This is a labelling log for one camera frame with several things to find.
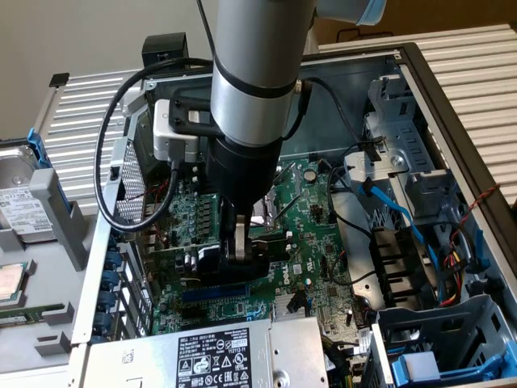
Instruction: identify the blue plastic latch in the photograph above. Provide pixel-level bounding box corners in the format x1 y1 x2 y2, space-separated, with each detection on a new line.
470 227 490 276

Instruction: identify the red yellow black wire bundle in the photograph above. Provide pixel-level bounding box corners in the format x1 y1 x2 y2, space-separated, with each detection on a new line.
438 238 481 309

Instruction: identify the small silver heatsink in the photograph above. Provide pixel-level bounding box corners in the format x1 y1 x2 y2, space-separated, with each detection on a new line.
273 293 309 321

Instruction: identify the grey parts rack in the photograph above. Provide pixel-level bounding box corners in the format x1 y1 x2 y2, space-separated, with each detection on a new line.
0 167 89 367

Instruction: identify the black background cable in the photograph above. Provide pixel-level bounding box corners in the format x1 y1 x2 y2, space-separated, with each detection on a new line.
336 28 393 42

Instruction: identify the green motherboard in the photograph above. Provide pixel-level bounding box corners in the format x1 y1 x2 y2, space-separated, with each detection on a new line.
141 158 375 388

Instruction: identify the black box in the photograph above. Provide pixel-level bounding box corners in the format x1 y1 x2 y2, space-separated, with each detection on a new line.
141 33 189 73

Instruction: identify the black case fan shroud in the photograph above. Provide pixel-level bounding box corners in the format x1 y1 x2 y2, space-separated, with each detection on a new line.
369 225 440 313

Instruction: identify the blue plastic disk tray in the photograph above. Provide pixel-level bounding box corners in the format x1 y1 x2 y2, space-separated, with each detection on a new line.
389 343 517 384

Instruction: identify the green graphics card black cooler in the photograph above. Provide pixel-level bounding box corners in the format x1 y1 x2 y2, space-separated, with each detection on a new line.
137 236 271 285

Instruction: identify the green RAM stick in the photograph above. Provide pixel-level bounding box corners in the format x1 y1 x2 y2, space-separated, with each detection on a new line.
0 305 44 327

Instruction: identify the black wire with plug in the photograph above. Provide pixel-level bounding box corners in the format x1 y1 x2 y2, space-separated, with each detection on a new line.
309 75 385 162

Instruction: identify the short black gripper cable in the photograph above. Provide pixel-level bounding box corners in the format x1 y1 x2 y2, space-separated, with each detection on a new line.
281 77 313 141

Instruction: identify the thick black motherboard cable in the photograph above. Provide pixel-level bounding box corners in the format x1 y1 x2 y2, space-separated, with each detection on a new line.
326 155 376 238

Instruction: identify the silver CPU chip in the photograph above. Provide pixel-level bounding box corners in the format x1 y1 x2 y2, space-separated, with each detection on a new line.
0 260 30 304

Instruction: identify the grey metal drive cage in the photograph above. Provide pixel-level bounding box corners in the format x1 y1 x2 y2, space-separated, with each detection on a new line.
343 74 460 221

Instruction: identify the red black twisted wire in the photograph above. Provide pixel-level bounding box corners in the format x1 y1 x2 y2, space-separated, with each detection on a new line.
446 183 502 247

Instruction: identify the grey disk bay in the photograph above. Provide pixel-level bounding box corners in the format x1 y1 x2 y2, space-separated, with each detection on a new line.
373 293 517 388

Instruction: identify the metal socket cover frame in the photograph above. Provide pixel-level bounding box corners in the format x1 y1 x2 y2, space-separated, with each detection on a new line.
273 161 303 222

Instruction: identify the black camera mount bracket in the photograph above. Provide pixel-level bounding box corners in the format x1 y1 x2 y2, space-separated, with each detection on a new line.
167 89 222 139

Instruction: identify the metal CPU socket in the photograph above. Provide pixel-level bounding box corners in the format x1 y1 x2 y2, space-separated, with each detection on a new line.
249 188 284 234

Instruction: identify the silver power supply unit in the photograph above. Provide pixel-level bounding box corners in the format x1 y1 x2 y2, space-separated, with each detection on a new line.
82 316 330 388

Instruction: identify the silver hard disk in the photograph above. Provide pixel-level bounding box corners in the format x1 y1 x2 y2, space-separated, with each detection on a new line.
0 144 57 244

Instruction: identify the flat blue data wire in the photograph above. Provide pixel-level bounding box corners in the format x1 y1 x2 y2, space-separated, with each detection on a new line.
357 177 449 304

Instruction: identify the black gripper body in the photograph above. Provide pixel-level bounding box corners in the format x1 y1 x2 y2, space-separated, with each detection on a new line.
200 137 284 219

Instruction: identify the blue slot retainer knob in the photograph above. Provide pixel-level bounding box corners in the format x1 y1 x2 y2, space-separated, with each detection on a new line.
101 269 122 290
95 313 117 333
103 242 123 268
99 290 120 313

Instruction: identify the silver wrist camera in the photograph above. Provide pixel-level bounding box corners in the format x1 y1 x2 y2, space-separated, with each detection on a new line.
152 99 200 164

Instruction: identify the blue hard disk caddy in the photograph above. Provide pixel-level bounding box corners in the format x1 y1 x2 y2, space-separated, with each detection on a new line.
25 127 61 197

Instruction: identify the open grey PC case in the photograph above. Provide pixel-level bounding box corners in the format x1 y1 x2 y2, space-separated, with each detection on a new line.
70 41 517 388

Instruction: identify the thin black fan wire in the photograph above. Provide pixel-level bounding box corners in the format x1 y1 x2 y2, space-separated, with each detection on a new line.
329 250 379 286

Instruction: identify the thin red wire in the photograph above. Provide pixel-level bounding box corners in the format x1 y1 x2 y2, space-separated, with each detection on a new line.
143 180 170 248

